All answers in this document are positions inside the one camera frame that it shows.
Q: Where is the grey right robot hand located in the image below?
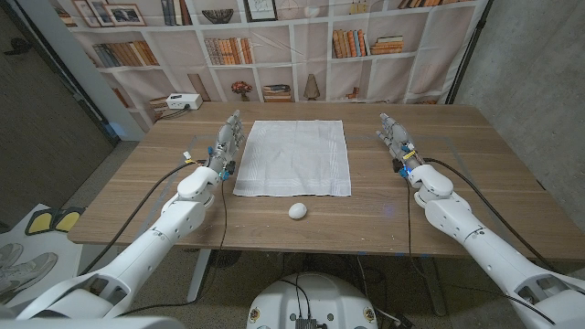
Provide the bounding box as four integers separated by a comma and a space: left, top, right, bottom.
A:
376, 112, 426, 179

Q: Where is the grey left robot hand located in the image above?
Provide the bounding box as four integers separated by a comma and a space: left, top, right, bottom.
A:
206, 109, 247, 180

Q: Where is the white cloth napkin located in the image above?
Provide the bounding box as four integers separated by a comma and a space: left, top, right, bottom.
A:
232, 120, 353, 198

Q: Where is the white power strip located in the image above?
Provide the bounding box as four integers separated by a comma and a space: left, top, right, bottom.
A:
165, 92, 204, 111

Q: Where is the printed bookshelf backdrop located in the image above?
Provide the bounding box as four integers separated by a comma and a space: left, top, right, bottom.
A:
48, 0, 490, 133

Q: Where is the black backdrop stand pole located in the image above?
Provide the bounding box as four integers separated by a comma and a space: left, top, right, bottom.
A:
445, 0, 495, 105

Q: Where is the white table leg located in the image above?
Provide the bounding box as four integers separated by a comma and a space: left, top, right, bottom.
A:
186, 249, 212, 303

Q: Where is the grey table leg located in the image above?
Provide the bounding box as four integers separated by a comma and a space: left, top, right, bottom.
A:
418, 256, 448, 317

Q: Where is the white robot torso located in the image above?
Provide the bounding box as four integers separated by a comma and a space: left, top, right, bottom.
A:
246, 272, 379, 329

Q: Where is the white shoe print floor mat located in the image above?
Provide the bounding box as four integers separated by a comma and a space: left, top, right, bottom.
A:
0, 203, 86, 307

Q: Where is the black power strip cable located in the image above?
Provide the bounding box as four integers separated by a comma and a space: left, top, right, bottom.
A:
157, 105, 191, 121

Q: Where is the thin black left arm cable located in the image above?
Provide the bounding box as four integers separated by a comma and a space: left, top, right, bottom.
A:
117, 178, 229, 317

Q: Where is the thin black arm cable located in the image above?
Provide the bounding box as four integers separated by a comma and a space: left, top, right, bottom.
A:
404, 176, 558, 326
117, 178, 229, 317

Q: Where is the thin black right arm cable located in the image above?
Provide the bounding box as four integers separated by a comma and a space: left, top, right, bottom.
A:
404, 176, 558, 326

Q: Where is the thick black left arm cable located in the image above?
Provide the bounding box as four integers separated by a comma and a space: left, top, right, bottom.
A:
78, 159, 207, 276

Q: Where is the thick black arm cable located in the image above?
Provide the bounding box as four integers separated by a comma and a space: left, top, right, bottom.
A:
422, 157, 558, 271
78, 159, 207, 276

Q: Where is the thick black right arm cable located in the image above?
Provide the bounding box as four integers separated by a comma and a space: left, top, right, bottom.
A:
422, 157, 558, 271

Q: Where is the black torso cable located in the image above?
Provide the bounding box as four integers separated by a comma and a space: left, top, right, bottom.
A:
278, 272, 313, 321

